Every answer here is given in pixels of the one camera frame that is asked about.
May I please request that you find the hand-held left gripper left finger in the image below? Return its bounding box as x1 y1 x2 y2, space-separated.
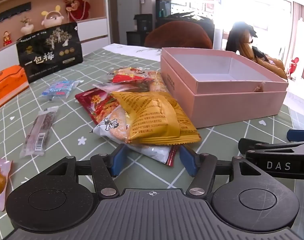
39 144 128 199

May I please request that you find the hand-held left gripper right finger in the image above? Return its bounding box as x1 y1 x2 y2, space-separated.
179 145 262 199

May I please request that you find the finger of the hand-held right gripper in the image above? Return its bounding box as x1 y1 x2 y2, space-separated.
287 129 304 142
238 138 304 180

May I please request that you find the white cartoon rice cracker packet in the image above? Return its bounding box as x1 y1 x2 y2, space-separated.
93 104 179 167

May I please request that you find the yellow snack packet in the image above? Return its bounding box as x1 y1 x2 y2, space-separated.
111 90 202 145

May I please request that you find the pink cardboard box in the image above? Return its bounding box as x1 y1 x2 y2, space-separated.
160 47 289 128

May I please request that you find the red spicy snack packet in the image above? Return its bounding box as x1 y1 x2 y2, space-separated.
75 87 123 125

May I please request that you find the green checked tablecloth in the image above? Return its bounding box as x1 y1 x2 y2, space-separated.
0 45 296 240

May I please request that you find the red ornament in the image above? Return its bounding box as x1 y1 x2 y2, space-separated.
289 57 300 77

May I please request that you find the pale rice cracker packet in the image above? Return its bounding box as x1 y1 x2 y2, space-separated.
147 71 168 93

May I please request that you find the red yellow rice cracker packet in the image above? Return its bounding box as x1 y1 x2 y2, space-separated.
109 66 163 86

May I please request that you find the brown stick snack packet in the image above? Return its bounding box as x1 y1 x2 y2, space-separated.
20 106 59 158

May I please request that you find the blue candy packet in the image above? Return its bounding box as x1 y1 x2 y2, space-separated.
40 80 80 102

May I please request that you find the chair with brown coat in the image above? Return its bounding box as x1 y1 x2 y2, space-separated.
225 21 288 81

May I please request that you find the black low cabinet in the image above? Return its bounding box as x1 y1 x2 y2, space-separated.
126 31 145 47

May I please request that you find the brown chair back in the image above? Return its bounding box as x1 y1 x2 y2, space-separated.
144 21 213 49

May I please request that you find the black plum snack bag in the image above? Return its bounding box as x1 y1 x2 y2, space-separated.
16 22 83 83

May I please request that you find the white drawer cabinet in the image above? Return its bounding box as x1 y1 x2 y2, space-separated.
76 17 110 56

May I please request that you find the black water dispenser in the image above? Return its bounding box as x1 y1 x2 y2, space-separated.
134 14 154 47

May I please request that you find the orange box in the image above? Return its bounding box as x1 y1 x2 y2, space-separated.
0 65 30 113

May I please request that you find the white bunny ornament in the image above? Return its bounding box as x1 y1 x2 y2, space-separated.
41 5 65 29

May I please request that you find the white vase with flowers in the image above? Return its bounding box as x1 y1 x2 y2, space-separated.
20 17 33 36

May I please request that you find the black wall rack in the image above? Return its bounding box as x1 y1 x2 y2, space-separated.
0 2 32 26

